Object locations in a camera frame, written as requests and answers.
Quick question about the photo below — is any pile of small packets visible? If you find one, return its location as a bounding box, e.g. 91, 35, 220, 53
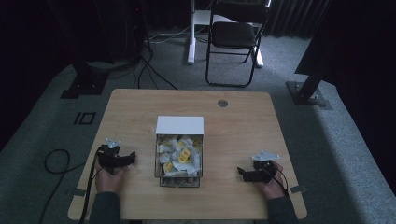
157, 135, 202, 175

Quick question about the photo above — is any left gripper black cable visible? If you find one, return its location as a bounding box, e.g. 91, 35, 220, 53
78, 148, 105, 224

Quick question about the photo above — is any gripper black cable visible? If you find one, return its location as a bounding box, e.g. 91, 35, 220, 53
262, 163, 290, 198
78, 148, 105, 224

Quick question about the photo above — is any black post with metal foot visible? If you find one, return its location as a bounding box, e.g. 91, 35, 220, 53
286, 46, 333, 111

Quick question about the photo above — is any white drawer cabinet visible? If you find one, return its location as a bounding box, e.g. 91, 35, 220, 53
154, 115, 205, 138

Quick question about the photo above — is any black floor cable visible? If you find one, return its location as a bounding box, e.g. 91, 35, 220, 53
37, 148, 87, 224

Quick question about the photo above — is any person's left hand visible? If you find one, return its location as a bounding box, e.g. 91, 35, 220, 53
93, 158, 128, 194

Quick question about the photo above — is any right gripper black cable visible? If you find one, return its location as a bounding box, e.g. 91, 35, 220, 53
262, 163, 290, 198

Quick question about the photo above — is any white floor cable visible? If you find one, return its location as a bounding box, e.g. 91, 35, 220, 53
148, 24, 192, 45

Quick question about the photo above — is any person's right hand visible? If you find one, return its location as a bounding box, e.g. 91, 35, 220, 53
257, 160, 290, 201

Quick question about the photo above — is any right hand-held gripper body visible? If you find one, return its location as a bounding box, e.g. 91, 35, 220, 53
250, 149, 281, 184

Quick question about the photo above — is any black stand with base plate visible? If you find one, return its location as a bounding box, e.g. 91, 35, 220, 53
60, 0, 110, 100

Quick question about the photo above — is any black folding chair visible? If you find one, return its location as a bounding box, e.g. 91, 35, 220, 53
205, 0, 271, 89

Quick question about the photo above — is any dark curtain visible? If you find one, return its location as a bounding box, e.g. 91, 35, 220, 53
264, 0, 331, 40

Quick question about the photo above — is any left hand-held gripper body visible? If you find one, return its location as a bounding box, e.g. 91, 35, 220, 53
97, 137, 126, 175

